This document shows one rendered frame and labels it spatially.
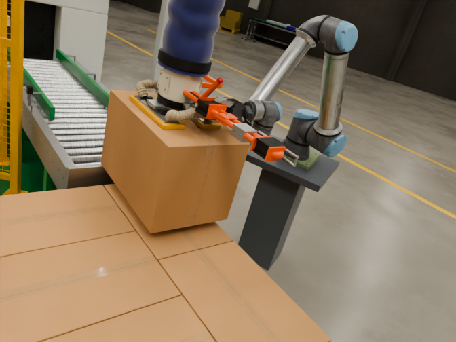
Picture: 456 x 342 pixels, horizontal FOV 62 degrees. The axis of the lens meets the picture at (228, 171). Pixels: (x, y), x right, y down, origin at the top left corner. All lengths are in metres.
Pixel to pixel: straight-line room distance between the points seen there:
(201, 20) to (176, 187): 0.65
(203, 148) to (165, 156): 0.16
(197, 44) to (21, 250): 1.01
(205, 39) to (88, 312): 1.08
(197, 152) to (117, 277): 0.55
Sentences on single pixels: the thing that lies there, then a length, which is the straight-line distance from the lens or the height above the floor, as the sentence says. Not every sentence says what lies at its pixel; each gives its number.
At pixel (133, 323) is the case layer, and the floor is 0.54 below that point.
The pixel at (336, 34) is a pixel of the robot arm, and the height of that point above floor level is 1.50.
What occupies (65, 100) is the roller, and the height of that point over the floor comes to 0.55.
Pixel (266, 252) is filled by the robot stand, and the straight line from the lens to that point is 2.54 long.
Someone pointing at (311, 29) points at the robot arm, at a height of 1.49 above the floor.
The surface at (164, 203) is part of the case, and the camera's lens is 1.55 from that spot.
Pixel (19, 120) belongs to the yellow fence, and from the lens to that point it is 2.68.
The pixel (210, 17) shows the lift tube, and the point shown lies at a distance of 1.60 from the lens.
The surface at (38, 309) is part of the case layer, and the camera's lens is 1.39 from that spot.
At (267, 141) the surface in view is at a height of 1.15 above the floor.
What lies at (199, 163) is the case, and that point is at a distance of 1.53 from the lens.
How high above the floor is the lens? 1.56
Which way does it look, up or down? 25 degrees down
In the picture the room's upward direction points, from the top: 15 degrees clockwise
